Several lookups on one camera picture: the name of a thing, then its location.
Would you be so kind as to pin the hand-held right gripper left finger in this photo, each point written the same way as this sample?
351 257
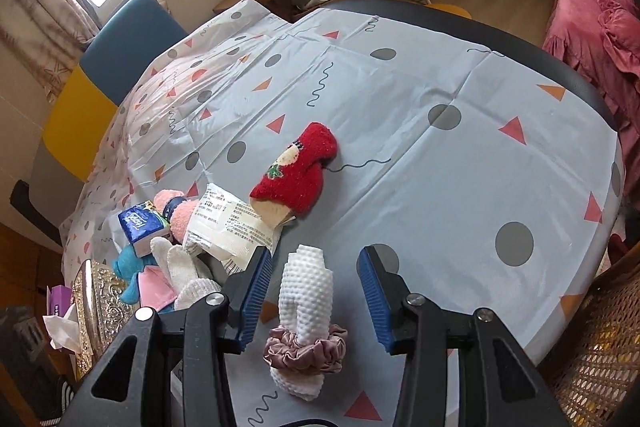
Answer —
255 292

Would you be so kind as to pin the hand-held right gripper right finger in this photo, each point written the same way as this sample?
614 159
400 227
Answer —
372 292

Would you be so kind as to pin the white waffle towel roll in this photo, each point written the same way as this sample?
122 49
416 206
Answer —
305 287

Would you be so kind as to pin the pink satin scrunchie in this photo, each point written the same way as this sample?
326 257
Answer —
280 352

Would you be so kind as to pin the white printed plastic packet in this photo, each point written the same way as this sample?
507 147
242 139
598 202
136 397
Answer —
235 227

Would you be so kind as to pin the cream mesh cloth bundle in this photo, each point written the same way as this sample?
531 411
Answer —
182 267

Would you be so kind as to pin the blue and pink towel doll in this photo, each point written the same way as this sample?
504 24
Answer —
127 264

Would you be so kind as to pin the blue tissue packet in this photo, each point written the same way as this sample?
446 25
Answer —
140 224

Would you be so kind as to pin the embossed gold tin lid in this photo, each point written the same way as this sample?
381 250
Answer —
100 302

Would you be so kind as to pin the pink fuzzy sock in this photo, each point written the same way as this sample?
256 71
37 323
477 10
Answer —
182 219

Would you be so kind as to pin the red fuzzy sock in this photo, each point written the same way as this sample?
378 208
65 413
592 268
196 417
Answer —
300 172

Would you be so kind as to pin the patterned grey tablecloth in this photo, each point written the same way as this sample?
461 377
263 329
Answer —
400 157

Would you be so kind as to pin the purple tissue box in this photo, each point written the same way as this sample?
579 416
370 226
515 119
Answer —
60 299

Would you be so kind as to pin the wicker chair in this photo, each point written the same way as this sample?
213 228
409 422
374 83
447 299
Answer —
600 347

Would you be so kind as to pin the dark bag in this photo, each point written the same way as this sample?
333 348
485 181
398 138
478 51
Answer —
25 367

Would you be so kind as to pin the blue yellow grey chair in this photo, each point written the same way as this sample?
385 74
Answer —
125 42

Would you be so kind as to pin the wooden stool seat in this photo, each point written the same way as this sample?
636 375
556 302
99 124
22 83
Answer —
450 9

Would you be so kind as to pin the beige patterned curtain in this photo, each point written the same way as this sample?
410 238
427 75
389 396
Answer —
40 32

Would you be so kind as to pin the pink ruffled bedspread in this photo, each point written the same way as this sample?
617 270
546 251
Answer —
590 22

